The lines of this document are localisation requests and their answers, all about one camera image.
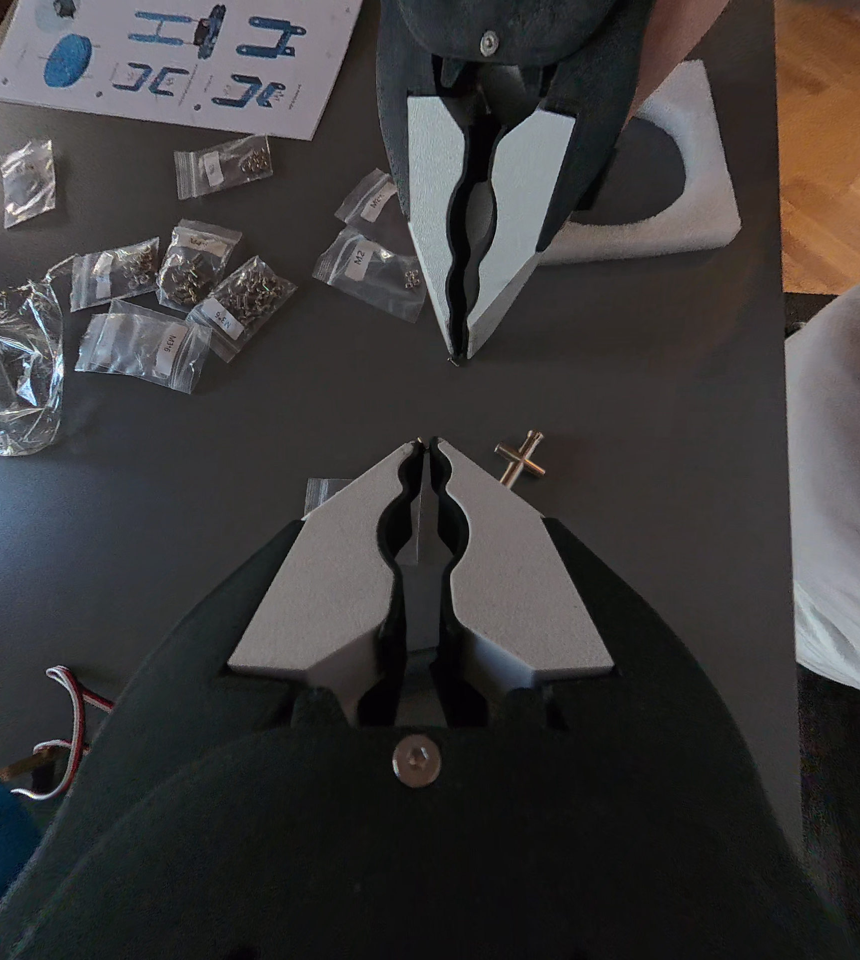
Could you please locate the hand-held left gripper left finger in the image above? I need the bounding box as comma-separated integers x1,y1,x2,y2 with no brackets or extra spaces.
227,439,427,725

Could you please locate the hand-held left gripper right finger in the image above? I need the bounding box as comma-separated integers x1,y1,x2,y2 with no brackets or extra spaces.
428,437,617,727

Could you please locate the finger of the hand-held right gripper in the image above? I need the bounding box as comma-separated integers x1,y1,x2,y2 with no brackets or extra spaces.
464,107,579,361
406,92,464,357

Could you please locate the person's right forearm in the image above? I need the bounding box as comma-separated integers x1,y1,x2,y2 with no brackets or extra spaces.
625,0,732,121

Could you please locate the dark grey desk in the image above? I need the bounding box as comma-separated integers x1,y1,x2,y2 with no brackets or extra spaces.
0,0,806,960

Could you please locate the metal cross wrench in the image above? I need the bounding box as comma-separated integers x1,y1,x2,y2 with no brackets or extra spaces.
495,429,549,487

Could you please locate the group of clear hardware bags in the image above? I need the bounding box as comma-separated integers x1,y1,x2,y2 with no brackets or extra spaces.
0,136,431,520

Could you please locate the white shirt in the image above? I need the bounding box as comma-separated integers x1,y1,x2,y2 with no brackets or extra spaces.
784,255,860,714

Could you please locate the open instruction manual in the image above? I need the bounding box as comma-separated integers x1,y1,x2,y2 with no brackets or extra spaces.
0,0,365,142

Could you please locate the white square foam frame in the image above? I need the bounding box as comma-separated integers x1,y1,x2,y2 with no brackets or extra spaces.
542,58,743,265

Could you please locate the red white servo cable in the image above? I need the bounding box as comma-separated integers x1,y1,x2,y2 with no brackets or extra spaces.
10,663,114,802

